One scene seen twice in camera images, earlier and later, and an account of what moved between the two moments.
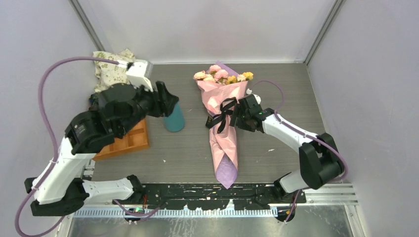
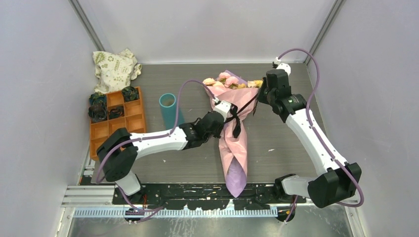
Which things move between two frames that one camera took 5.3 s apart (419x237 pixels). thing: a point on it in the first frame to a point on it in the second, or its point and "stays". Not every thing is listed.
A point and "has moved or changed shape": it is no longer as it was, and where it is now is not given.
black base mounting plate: (211, 197) stays
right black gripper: (238, 111) to (261, 97)
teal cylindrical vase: (176, 121) stays
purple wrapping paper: (221, 86) has moved or changed shape
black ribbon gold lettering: (227, 108) has moved or changed shape
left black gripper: (166, 100) to (217, 134)
